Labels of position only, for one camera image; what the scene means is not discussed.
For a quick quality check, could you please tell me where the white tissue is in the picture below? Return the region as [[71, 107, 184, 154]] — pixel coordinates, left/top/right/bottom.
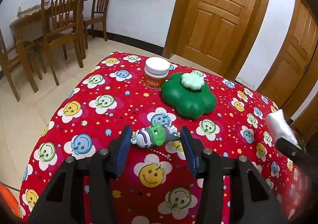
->
[[265, 109, 298, 146]]

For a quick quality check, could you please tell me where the wooden dining chair far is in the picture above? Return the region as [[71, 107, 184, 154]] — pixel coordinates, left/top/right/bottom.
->
[[83, 0, 110, 49]]

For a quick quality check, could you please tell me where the wooden dining chair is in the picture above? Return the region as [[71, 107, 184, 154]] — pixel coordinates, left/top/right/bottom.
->
[[83, 0, 110, 49], [35, 0, 83, 86]]

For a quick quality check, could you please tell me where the small wooden cabinet door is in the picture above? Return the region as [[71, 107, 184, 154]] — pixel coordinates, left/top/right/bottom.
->
[[291, 95, 318, 146]]

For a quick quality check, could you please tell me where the wooden dining chair near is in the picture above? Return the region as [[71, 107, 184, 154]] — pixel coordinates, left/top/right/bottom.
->
[[35, 0, 83, 86]]

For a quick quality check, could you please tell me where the orange plastic stool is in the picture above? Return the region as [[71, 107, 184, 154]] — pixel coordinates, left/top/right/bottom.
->
[[0, 184, 19, 216]]

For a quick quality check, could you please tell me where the green toy keychain figure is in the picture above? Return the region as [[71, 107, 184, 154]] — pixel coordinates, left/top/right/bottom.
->
[[130, 123, 180, 149]]

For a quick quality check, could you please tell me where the wooden door right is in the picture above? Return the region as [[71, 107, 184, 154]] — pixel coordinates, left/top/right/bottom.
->
[[257, 0, 317, 120]]

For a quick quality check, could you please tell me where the white-lidded orange jar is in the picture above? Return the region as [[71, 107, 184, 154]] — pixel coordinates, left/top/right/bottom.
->
[[143, 57, 170, 89]]

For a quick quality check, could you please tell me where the wooden door centre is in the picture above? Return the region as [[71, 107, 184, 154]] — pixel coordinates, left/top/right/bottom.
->
[[163, 0, 269, 80]]

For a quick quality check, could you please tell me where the wooden chair left edge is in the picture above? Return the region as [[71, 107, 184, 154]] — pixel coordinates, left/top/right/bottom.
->
[[1, 33, 42, 102]]

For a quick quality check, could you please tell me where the wooden dining table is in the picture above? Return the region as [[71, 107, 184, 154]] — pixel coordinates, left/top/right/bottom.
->
[[10, 0, 87, 93]]

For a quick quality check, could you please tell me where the green clover-shaped container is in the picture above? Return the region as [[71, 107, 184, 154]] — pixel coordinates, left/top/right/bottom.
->
[[161, 73, 216, 119]]

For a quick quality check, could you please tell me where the red smiley flower tablecloth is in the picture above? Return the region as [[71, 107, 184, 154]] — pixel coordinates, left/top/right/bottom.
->
[[18, 52, 308, 223]]

